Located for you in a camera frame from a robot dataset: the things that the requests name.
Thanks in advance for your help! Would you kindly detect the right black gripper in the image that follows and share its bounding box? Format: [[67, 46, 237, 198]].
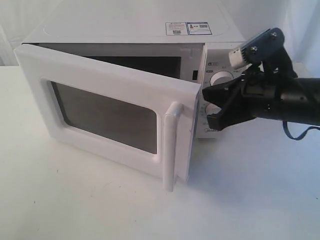
[[202, 67, 278, 130]]

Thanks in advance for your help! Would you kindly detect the white microwave door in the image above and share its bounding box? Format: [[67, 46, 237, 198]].
[[14, 44, 201, 192]]

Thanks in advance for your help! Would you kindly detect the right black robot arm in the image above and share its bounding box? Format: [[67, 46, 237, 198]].
[[202, 68, 320, 131]]

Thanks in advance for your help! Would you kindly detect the white microwave oven body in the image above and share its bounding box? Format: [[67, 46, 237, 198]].
[[23, 12, 244, 82]]

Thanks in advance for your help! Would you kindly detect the lower white control knob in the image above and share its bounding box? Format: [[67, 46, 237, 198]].
[[204, 103, 221, 116]]

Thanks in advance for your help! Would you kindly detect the white control knob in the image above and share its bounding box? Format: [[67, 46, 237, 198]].
[[204, 103, 221, 116], [209, 71, 234, 86]]

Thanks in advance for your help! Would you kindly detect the upper white control knob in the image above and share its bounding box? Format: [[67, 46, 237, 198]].
[[209, 71, 234, 86]]

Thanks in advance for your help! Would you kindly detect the blue warning sticker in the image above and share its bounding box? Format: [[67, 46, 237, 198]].
[[165, 22, 212, 36]]

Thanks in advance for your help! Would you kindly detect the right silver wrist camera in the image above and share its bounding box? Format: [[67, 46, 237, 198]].
[[228, 27, 285, 70]]

